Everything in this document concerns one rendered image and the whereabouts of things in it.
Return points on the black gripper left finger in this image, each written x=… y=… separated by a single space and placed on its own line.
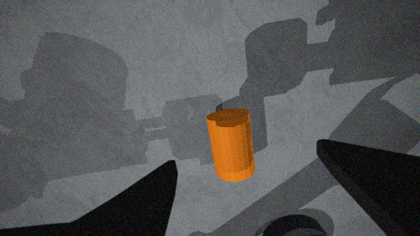
x=143 y=209

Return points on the black round pedestal with shaft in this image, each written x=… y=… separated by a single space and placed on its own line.
x=294 y=225

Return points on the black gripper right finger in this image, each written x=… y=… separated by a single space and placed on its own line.
x=384 y=183

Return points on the orange cylinder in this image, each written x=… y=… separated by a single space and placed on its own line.
x=231 y=143

